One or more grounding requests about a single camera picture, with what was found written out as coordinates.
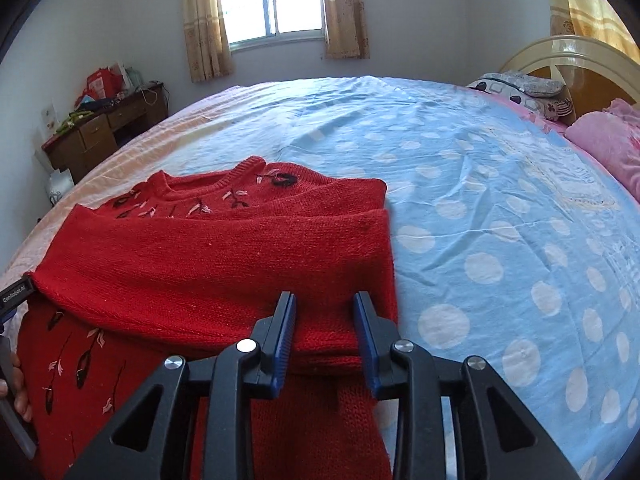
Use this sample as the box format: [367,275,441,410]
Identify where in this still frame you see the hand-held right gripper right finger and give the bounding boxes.
[353,291,583,480]

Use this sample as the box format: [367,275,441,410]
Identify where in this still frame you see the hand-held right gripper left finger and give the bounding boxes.
[62,291,297,480]

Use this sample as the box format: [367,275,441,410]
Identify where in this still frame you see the red knit sweater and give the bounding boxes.
[15,156,401,480]

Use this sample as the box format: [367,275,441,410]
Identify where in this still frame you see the person's left hand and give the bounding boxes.
[0,352,34,423]

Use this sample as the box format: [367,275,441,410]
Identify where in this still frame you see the white bag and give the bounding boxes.
[45,170,76,206]

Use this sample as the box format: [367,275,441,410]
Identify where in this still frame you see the brown wooden desk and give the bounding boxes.
[41,82,168,184]

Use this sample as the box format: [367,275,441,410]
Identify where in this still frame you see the green packets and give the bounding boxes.
[56,110,96,136]

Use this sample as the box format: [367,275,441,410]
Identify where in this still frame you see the blue pink polka-dot bed sheet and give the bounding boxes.
[0,76,640,480]

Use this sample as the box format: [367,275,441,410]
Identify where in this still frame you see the red gift bag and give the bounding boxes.
[82,67,123,102]

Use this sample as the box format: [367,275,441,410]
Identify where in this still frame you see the pale green bag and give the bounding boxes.
[119,62,146,93]

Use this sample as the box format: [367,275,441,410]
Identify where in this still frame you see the grey floral pillow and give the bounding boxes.
[472,72,566,99]

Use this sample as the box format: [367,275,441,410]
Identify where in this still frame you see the pink pillow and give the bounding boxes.
[565,97,640,203]

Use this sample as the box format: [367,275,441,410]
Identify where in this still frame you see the beige floral curtain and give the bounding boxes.
[320,0,371,60]
[181,0,235,83]

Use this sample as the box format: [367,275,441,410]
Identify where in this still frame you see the cream wooden headboard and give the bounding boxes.
[499,35,640,126]

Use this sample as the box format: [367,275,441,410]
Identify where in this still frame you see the yellow curtain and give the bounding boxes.
[542,0,636,63]

